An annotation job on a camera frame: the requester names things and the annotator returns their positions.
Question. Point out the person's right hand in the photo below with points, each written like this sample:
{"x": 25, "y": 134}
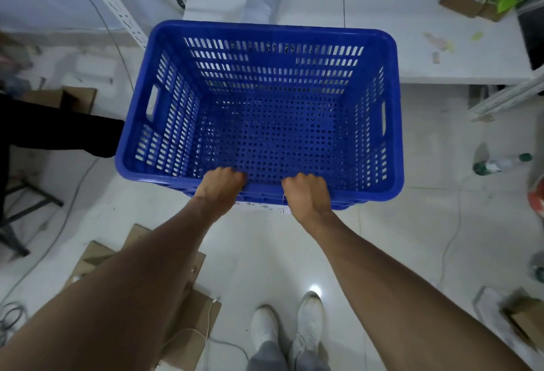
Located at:
{"x": 310, "y": 200}

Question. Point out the person's left hand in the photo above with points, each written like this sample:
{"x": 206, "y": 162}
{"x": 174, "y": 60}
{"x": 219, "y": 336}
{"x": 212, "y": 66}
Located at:
{"x": 219, "y": 190}

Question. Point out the person's right fingers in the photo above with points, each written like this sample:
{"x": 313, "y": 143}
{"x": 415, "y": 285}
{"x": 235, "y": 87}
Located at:
{"x": 304, "y": 181}

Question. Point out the person's left fingers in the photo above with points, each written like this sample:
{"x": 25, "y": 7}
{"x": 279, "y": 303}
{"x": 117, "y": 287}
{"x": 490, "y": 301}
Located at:
{"x": 227, "y": 174}

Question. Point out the blue perforated plastic crate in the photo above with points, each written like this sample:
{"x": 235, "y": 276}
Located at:
{"x": 272, "y": 128}

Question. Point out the person's left forearm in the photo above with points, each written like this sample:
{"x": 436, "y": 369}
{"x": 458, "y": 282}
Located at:
{"x": 127, "y": 290}

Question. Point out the person's right forearm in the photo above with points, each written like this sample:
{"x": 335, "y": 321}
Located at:
{"x": 391, "y": 298}

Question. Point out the person's white right shoe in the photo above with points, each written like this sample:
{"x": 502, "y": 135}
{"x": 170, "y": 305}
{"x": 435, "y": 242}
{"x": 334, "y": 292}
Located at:
{"x": 309, "y": 319}

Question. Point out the person's white shoe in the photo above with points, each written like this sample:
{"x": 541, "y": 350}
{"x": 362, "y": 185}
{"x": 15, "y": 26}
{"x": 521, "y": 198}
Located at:
{"x": 309, "y": 319}
{"x": 263, "y": 328}

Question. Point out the person's white left shoe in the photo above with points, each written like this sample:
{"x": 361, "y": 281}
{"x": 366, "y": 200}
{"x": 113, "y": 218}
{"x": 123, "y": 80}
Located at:
{"x": 263, "y": 328}

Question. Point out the small brown cardboard box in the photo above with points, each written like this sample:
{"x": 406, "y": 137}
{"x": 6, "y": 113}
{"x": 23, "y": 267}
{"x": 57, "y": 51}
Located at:
{"x": 193, "y": 324}

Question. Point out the large flattened cardboard box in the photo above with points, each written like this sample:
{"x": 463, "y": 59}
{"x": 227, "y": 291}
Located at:
{"x": 95, "y": 258}

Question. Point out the white plastic roll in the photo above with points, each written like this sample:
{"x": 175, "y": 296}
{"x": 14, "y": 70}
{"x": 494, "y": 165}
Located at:
{"x": 261, "y": 3}

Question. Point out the brown cardboard box with flaps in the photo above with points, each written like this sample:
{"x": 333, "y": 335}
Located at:
{"x": 68, "y": 98}

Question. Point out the person's grey right trouser leg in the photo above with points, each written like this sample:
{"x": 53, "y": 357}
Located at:
{"x": 312, "y": 362}

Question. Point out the person's grey trouser leg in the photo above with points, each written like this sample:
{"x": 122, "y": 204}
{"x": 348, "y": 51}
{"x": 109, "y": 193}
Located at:
{"x": 267, "y": 360}
{"x": 312, "y": 362}

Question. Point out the person's grey left trouser leg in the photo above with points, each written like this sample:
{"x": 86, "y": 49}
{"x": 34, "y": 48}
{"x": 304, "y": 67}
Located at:
{"x": 267, "y": 360}

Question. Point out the pale paper scrap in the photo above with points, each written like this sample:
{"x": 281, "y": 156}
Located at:
{"x": 440, "y": 42}

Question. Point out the clear bottle with green cap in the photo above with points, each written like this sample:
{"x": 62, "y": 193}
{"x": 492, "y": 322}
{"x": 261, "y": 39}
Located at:
{"x": 499, "y": 164}

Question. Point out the white perforated metal upright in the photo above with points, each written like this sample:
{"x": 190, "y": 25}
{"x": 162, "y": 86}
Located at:
{"x": 112, "y": 5}

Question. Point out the green paper scrap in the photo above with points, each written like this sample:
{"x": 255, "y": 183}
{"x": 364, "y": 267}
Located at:
{"x": 477, "y": 36}

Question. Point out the red and white container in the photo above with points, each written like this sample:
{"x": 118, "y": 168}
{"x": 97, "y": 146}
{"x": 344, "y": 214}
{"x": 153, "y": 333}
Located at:
{"x": 537, "y": 198}

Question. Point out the open cardboard box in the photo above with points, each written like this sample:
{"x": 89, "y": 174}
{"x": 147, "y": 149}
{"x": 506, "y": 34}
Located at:
{"x": 461, "y": 1}

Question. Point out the cardboard box on white sheet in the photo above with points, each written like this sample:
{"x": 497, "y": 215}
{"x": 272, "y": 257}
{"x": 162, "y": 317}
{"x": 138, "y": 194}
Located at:
{"x": 527, "y": 319}

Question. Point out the black metal stool frame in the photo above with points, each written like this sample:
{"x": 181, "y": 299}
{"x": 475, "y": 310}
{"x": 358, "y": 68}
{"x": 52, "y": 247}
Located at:
{"x": 25, "y": 209}

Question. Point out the white metal shelf rail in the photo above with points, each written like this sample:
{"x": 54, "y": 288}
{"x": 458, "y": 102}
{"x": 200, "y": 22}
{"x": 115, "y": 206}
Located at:
{"x": 505, "y": 98}

